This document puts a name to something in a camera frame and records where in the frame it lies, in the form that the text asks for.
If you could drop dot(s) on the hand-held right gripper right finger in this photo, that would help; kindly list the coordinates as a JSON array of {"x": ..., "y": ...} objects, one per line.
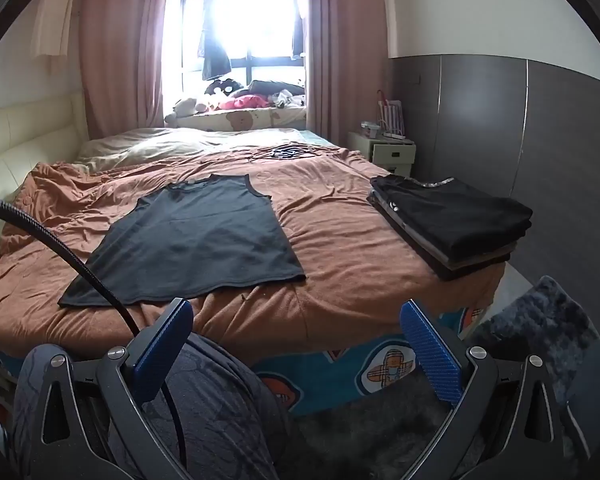
[{"x": 430, "y": 355}]

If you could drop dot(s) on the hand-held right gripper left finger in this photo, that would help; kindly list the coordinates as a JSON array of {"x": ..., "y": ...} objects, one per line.
[{"x": 161, "y": 345}]

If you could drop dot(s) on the black tank top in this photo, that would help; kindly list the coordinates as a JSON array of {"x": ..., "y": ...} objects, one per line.
[{"x": 195, "y": 240}]

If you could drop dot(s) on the stack of folded dark clothes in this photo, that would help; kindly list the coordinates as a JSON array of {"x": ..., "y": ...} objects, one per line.
[{"x": 455, "y": 220}]

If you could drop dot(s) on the person's grey patterned pants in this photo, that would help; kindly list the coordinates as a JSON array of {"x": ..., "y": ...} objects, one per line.
[{"x": 220, "y": 410}]

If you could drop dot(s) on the teal printed bedsheet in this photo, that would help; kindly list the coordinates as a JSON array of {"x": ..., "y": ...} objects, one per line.
[{"x": 340, "y": 375}]

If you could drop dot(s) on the grey fluffy rug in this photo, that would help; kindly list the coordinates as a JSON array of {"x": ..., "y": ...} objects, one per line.
[{"x": 530, "y": 320}]

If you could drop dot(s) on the orange blanket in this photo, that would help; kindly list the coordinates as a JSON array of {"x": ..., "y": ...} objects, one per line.
[{"x": 355, "y": 240}]

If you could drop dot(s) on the beige duvet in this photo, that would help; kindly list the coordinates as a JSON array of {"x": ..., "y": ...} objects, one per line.
[{"x": 180, "y": 147}]

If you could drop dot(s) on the white nightstand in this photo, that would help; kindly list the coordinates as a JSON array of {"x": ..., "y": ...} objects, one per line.
[{"x": 390, "y": 156}]

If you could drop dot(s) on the white plush toy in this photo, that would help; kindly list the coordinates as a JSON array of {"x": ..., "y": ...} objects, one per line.
[{"x": 185, "y": 109}]

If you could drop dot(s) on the bear print window cushion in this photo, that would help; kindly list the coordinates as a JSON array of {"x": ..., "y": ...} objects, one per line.
[{"x": 240, "y": 120}]

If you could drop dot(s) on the pink striped bag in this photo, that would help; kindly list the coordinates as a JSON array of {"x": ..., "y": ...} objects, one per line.
[{"x": 391, "y": 117}]

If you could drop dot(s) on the cream padded headboard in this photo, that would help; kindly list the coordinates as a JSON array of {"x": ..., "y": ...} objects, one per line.
[{"x": 20, "y": 140}]

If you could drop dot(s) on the red cloth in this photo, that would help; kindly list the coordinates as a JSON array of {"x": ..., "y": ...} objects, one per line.
[{"x": 245, "y": 102}]

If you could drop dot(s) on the black plush toy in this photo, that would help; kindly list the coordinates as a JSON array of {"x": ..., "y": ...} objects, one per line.
[{"x": 225, "y": 87}]

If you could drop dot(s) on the dark hanging garment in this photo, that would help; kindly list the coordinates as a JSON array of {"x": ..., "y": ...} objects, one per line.
[{"x": 215, "y": 55}]

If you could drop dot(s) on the pink curtain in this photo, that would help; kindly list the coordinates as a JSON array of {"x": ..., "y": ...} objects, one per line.
[
  {"x": 345, "y": 60},
  {"x": 120, "y": 50}
]

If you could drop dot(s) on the window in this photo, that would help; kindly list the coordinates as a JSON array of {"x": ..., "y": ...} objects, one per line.
[{"x": 190, "y": 35}]

